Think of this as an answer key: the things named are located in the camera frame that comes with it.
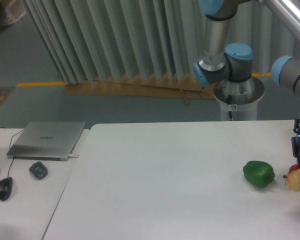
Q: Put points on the toasted bread slice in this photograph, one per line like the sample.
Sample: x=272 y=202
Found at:
x=293 y=180

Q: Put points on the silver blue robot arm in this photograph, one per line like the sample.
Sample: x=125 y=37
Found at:
x=229 y=66

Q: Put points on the red bell pepper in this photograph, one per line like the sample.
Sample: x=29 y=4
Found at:
x=291 y=169

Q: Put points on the green bell pepper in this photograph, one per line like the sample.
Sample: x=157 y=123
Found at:
x=258 y=173

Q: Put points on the pale green curtain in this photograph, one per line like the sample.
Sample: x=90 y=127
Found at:
x=89 y=39

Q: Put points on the black earbuds case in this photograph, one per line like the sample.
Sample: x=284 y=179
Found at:
x=38 y=170

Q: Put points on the silver closed laptop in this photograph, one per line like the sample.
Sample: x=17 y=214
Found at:
x=47 y=141

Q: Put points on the black computer mouse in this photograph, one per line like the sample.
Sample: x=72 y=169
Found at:
x=6 y=186

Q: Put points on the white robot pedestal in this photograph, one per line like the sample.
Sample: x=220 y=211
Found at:
x=238 y=101

